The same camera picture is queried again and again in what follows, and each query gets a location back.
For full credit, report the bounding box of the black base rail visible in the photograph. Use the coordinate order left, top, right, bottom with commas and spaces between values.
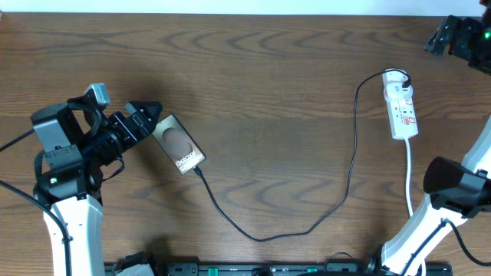
103, 261, 453, 276

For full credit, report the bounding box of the white power strip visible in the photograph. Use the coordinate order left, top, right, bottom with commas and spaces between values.
386, 98, 419, 140

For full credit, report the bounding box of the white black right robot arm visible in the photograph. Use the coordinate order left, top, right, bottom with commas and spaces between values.
367, 10, 490, 275

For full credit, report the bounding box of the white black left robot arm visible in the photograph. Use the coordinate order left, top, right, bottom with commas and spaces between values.
31, 97, 163, 275

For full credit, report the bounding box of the black USB charging cable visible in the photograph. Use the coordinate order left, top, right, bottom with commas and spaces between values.
193, 67, 413, 243

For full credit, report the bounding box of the Galaxy S25 Ultra smartphone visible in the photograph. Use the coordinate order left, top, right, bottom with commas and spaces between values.
153, 114, 206, 175

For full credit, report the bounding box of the white power strip cord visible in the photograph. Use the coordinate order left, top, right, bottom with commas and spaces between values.
404, 138, 427, 276

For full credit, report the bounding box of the white USB wall charger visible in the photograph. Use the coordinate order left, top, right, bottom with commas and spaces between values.
382, 68, 414, 103

